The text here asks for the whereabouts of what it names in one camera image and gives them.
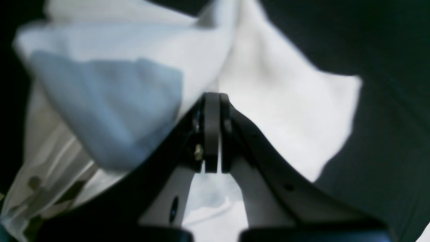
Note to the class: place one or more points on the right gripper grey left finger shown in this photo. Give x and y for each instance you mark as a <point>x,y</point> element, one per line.
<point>148,204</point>

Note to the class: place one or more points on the white T-shirt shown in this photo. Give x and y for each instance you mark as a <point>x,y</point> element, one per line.
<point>113,77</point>

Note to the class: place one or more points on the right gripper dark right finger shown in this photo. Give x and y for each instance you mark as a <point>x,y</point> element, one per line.
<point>281,205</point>

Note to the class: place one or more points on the black table cloth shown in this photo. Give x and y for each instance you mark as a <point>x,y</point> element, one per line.
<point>383,167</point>

